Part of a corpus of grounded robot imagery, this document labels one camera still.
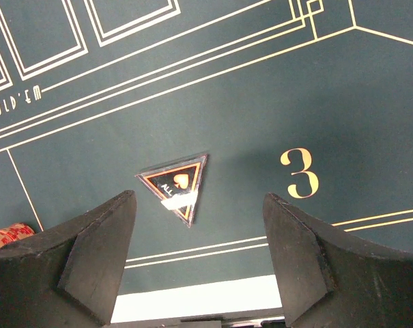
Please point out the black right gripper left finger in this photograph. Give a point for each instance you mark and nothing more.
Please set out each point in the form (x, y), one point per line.
(68, 275)

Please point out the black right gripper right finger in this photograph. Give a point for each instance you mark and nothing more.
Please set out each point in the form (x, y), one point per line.
(329, 278)

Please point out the red poker chip stack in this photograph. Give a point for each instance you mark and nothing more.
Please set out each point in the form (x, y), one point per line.
(15, 232)

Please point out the dark green poker table mat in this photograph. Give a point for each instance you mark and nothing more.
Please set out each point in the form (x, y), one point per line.
(310, 100)

